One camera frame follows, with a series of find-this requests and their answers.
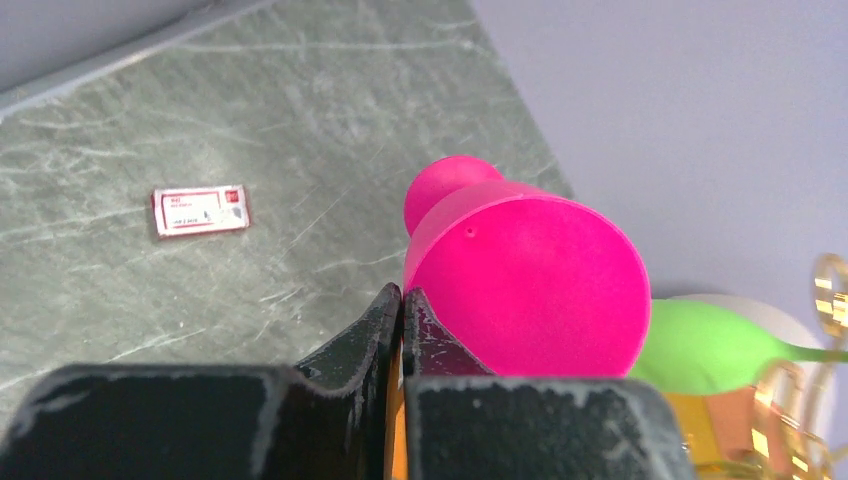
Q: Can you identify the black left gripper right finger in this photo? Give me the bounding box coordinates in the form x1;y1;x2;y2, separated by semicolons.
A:
403;289;695;480

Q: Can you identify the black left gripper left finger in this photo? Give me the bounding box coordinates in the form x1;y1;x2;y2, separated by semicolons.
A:
1;284;402;479

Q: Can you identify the magenta plastic wine glass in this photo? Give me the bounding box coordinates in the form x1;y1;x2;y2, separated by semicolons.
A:
403;156;651;377

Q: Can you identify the green plastic wine glass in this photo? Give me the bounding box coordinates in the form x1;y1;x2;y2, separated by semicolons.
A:
629;298;847;395

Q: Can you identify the small red white box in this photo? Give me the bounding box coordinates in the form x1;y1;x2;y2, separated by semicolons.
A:
150;185;252;239

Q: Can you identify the round pastel drawer cabinet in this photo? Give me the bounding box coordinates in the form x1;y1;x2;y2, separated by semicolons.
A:
662;294;837;479

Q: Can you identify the gold wire wine glass rack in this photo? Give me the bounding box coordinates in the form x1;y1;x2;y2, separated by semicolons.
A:
751;253;847;479

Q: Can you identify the aluminium frame rail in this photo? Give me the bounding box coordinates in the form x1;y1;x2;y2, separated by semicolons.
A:
1;1;272;119

